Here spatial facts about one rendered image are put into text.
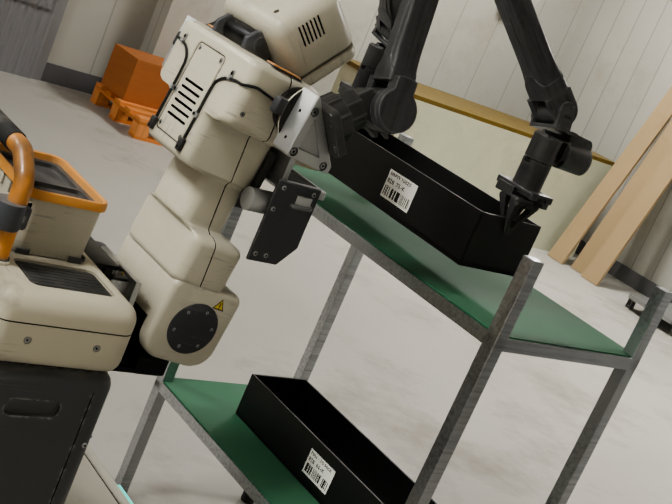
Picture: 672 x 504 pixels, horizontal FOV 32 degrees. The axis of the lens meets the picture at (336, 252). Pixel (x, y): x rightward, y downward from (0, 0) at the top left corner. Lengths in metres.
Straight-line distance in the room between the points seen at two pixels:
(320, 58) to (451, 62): 7.30
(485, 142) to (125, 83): 2.54
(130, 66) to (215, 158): 5.22
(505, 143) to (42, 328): 6.70
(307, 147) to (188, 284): 0.35
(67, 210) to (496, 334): 0.78
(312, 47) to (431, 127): 5.77
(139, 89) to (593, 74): 4.18
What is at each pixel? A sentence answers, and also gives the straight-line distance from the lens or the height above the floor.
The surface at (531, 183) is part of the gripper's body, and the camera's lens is 2.23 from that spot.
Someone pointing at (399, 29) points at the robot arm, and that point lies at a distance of 2.06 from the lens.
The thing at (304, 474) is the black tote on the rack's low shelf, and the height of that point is 0.37.
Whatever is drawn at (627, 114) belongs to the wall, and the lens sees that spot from 9.66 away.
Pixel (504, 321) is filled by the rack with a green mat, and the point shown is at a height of 0.98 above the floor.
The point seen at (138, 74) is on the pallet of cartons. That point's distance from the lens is 7.26.
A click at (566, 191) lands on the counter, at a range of 9.01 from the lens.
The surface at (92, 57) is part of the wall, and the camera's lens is 7.73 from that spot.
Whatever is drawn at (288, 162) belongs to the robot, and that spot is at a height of 1.07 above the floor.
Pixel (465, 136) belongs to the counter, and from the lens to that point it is 8.06.
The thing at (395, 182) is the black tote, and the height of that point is 1.08.
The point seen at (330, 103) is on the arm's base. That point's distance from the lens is 1.97.
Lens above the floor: 1.46
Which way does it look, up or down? 13 degrees down
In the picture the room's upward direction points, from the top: 23 degrees clockwise
